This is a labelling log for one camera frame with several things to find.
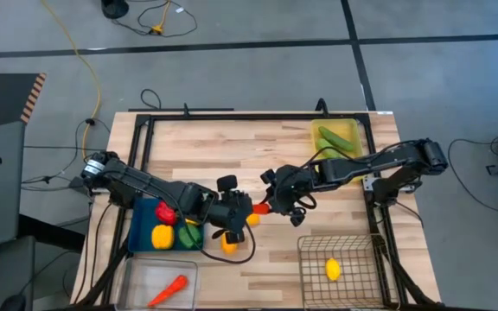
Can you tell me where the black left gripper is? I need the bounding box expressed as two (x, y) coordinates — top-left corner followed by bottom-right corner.
(207, 174), (256, 245)

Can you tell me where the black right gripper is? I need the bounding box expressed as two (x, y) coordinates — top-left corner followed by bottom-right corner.
(260, 165), (318, 229)

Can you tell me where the orange-red toy carrot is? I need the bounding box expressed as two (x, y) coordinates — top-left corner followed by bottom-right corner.
(146, 274), (188, 308)
(252, 194), (272, 216)

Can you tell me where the green toy bell pepper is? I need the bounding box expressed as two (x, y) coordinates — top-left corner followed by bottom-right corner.
(177, 223), (203, 251)

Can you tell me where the red toy bell pepper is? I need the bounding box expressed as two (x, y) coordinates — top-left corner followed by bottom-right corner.
(154, 200), (178, 226)

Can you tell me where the yellow toy lemon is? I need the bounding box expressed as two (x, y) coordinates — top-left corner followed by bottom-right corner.
(325, 257), (342, 282)

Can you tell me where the translucent yellow plastic bin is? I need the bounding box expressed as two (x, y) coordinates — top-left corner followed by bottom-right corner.
(310, 118), (366, 185)

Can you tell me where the blue plastic bin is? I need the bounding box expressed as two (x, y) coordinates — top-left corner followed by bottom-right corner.
(126, 197), (208, 254)

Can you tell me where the clear plastic bin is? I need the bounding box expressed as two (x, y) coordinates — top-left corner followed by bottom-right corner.
(114, 255), (201, 311)

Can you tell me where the yellow plug connector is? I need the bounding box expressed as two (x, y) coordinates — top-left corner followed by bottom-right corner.
(149, 0), (173, 36)

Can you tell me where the black round stand base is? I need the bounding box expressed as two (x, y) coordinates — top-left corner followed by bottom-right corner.
(100, 0), (130, 21)

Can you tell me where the black computer mouse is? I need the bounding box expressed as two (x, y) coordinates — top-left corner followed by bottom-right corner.
(0, 295), (29, 311)

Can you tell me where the large black striped-edge mat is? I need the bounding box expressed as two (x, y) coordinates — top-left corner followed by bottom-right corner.
(0, 72), (48, 133)

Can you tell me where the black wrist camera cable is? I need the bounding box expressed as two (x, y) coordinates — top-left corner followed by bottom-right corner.
(169, 200), (258, 265)

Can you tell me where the metal wire basket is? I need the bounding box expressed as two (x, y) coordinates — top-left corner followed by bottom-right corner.
(297, 233), (399, 310)

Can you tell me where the black metal table frame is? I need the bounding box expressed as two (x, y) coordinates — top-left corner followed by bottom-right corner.
(73, 98), (443, 311)

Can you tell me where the thin black floor cable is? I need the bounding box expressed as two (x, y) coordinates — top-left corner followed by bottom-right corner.
(446, 137), (498, 216)

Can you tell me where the black cable with plug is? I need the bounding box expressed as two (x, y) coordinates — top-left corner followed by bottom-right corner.
(20, 117), (112, 194)

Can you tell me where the yellow floor cable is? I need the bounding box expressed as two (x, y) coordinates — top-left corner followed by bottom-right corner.
(41, 0), (103, 174)

